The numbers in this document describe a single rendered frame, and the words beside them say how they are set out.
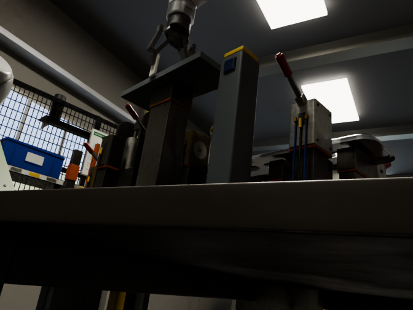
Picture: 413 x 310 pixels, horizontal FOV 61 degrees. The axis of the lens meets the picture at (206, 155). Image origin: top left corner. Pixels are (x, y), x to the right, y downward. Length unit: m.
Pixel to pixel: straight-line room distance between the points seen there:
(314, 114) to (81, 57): 4.17
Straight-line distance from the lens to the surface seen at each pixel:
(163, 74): 1.01
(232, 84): 0.82
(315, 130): 0.84
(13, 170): 1.87
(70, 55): 4.72
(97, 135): 2.33
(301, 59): 4.54
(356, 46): 4.44
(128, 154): 1.33
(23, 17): 4.47
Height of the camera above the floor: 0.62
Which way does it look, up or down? 20 degrees up
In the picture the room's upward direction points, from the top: 7 degrees clockwise
